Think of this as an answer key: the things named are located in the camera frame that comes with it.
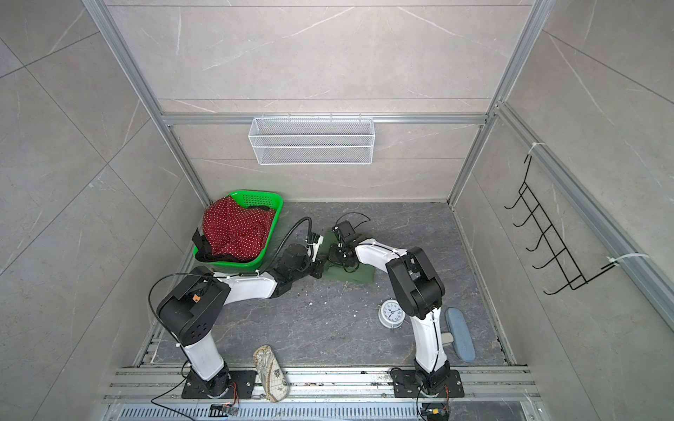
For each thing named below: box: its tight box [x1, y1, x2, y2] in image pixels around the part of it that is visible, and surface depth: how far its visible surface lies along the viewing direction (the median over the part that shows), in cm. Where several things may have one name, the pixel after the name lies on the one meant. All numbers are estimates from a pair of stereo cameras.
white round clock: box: [377, 298, 407, 330], surface depth 85 cm
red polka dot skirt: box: [201, 196, 276, 263], surface depth 103 cm
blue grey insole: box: [445, 306, 476, 364], surface depth 80 cm
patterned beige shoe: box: [252, 344, 289, 403], surface depth 74 cm
